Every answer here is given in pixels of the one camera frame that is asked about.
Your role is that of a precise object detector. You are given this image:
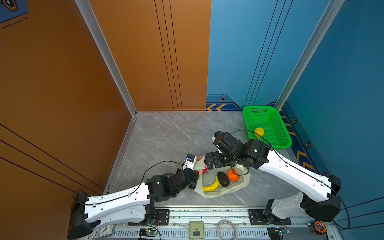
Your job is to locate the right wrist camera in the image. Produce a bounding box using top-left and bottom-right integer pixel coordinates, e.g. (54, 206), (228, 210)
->
(214, 131), (223, 138)

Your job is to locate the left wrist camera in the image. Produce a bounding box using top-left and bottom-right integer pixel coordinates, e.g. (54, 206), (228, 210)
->
(182, 154), (197, 170)

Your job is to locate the yellow lemon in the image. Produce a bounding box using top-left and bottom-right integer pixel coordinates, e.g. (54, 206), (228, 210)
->
(254, 127), (265, 138)

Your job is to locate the yellow banana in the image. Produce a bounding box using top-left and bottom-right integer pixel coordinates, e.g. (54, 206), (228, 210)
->
(203, 176), (220, 193)

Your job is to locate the orange black tape measure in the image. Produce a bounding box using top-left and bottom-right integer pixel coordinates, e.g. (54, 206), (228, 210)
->
(310, 220), (327, 235)

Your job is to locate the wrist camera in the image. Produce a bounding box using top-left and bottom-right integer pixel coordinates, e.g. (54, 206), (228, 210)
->
(214, 131), (223, 138)
(182, 154), (197, 170)

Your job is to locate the green plastic mesh basket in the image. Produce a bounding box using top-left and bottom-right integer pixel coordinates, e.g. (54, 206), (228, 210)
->
(243, 106), (292, 151)

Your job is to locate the coiled white cable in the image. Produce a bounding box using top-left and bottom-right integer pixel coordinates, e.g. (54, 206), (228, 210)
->
(217, 219), (238, 240)

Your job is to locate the right green circuit board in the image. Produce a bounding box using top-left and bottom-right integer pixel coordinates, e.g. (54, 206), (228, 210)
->
(268, 228), (290, 240)

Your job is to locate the dark brown avocado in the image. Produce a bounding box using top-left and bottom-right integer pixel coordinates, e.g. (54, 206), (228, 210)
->
(217, 172), (231, 188)

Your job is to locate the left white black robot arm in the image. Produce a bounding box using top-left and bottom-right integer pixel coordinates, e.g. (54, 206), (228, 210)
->
(67, 168), (199, 240)

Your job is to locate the orange fruit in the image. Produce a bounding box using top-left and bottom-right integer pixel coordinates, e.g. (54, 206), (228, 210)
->
(227, 169), (240, 182)

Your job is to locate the left green circuit board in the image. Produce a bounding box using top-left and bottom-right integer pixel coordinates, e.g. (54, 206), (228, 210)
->
(138, 229), (160, 240)

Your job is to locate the green square device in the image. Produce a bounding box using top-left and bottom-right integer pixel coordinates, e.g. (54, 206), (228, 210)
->
(189, 221), (205, 240)

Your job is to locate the red dragon fruit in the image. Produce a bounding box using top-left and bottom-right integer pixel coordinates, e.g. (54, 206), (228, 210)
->
(203, 167), (209, 175)

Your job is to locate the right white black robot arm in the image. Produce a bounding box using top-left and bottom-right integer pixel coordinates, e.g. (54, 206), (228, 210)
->
(205, 132), (342, 225)

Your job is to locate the yellow translucent plastic bag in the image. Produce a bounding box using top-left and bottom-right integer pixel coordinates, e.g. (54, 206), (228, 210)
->
(193, 156), (251, 199)

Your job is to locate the small white alarm clock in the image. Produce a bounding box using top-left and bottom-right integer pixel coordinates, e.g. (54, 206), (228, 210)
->
(99, 225), (115, 238)

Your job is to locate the green circuit board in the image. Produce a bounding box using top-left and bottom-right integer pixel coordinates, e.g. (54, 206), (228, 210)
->
(268, 228), (290, 240)
(138, 229), (160, 240)

